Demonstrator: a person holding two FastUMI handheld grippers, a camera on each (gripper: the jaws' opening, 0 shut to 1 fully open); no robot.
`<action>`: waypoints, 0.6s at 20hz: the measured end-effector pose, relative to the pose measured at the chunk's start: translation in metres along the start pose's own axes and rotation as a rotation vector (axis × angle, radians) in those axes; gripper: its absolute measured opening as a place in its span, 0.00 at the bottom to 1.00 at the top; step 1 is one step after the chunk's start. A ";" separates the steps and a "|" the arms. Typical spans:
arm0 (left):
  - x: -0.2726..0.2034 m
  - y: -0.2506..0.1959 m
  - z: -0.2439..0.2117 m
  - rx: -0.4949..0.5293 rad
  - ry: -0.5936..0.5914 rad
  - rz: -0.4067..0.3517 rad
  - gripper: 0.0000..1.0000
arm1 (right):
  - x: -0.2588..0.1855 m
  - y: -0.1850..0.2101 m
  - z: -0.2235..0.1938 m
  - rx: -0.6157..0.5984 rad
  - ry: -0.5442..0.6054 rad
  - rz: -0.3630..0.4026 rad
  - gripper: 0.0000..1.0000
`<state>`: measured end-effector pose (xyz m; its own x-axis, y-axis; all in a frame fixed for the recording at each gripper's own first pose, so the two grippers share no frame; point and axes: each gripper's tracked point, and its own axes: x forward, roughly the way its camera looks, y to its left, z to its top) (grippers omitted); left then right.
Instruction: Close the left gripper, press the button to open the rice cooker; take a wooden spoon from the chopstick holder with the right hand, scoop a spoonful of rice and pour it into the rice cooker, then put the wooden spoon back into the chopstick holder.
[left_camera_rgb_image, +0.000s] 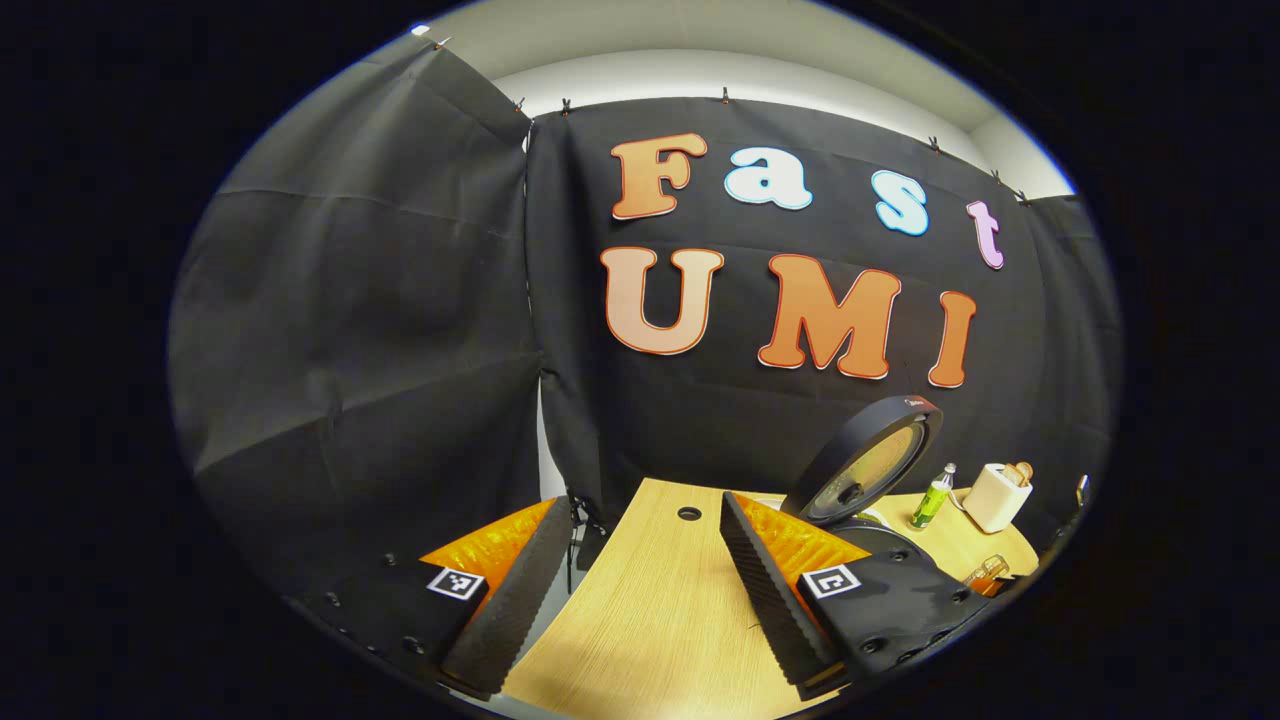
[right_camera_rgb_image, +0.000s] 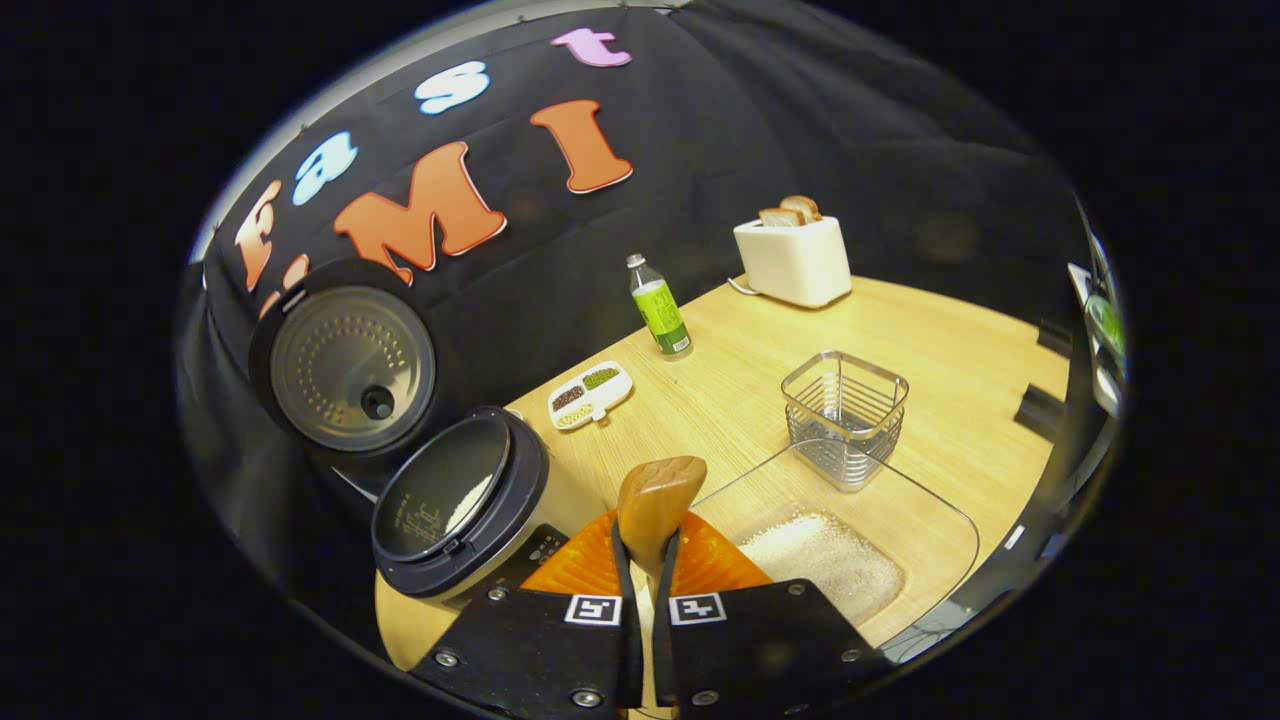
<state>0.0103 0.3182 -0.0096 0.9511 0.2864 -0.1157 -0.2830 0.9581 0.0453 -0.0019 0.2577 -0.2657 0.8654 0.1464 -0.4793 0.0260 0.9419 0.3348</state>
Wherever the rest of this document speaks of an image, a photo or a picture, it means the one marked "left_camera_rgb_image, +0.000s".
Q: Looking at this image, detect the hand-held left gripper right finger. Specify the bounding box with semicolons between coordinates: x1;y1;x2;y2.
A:
718;490;991;701

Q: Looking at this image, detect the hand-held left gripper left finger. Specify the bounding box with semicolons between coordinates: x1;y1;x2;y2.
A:
295;495;574;701

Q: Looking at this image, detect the dark grey rice cooker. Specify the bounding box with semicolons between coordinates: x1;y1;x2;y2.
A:
780;395;944;561

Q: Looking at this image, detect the white toaster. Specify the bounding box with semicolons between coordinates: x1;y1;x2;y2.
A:
962;462;1034;534

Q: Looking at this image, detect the green drink bottle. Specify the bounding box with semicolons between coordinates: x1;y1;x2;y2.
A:
908;462;958;531

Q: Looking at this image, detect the black backdrop cloth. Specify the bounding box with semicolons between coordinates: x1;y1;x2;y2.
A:
168;35;1121;601

